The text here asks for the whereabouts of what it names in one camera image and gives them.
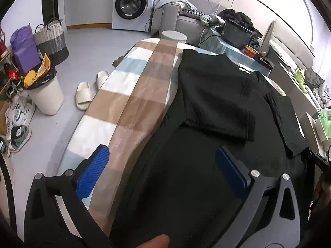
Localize checked blanket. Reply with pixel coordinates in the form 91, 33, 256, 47
57, 38, 287, 238

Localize white slipper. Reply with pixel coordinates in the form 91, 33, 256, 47
96, 70, 110, 91
76, 82, 91, 111

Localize grey low cabinet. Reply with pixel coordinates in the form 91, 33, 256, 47
266, 49, 321, 114

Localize woven grey white basket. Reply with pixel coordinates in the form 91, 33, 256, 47
34, 18, 70, 66

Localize grey teal sneaker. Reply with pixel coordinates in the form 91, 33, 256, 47
9, 125, 31, 152

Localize person's left hand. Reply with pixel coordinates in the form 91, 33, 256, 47
136, 234, 170, 248

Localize white pillow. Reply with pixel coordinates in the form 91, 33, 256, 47
269, 40, 298, 68

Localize black door frame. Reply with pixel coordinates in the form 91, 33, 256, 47
42, 0, 59, 25

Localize white green sneaker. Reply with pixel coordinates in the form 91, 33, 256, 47
5, 97, 35, 135

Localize grey clothes pile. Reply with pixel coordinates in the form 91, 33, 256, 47
304, 68, 331, 109

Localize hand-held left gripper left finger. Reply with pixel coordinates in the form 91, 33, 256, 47
24, 145, 116, 248

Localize green toy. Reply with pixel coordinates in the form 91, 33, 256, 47
295, 68, 308, 92

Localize teal covered table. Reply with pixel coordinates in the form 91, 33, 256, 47
200, 35, 273, 76

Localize black knit sweater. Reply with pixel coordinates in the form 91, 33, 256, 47
110, 49, 314, 248

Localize white kitchen cabinet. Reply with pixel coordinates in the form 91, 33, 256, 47
63, 0, 117, 30

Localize grey green cloth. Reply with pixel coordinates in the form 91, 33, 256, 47
200, 14, 225, 27

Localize black tray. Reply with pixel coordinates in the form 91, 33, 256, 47
255, 53, 274, 70

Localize light grey blanket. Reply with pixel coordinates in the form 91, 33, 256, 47
154, 0, 194, 12

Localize purple bag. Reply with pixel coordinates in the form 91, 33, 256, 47
10, 25, 41, 74

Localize red bowl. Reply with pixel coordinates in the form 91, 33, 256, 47
244, 45, 258, 57

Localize yellow packet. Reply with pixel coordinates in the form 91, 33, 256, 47
23, 53, 53, 88

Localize white washing machine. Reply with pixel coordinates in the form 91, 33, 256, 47
112, 0, 158, 33

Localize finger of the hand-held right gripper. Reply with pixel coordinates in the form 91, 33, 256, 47
306, 148, 331, 173

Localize houndstooth pillow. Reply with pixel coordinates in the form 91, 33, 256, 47
181, 8, 205, 17

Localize white round stool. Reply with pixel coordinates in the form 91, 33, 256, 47
162, 30, 187, 44

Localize black kitchen appliance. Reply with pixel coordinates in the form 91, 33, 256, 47
221, 19, 254, 49

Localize grey sofa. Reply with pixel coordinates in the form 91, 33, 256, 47
162, 2, 225, 45

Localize white trash bin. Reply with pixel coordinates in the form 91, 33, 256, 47
24, 76, 64, 115

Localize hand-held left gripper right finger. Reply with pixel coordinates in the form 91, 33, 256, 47
212, 146, 301, 248

